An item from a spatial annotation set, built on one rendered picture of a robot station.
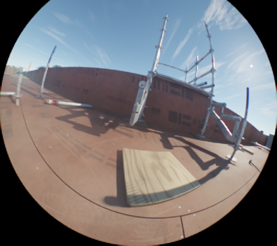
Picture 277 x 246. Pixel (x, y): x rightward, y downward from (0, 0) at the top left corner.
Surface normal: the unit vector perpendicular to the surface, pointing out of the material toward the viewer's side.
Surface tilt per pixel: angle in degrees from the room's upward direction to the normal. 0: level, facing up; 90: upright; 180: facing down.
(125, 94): 90
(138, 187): 0
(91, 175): 0
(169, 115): 90
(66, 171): 0
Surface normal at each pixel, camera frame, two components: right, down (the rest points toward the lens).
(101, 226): 0.27, -0.96
